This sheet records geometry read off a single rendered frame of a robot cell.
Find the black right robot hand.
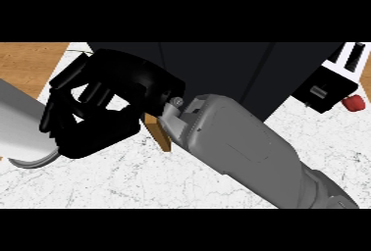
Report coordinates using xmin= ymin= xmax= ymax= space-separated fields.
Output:
xmin=36 ymin=48 xmax=186 ymax=161

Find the brown wooden cabinet panel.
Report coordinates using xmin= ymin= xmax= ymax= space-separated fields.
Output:
xmin=141 ymin=112 xmax=174 ymax=153

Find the pale grey cylinder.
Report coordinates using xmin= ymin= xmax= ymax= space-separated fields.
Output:
xmin=0 ymin=77 xmax=61 ymax=170

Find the black and white toaster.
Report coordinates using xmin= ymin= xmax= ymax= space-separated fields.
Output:
xmin=291 ymin=42 xmax=371 ymax=115

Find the small red object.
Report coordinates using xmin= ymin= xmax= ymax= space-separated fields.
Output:
xmin=339 ymin=94 xmax=367 ymax=113

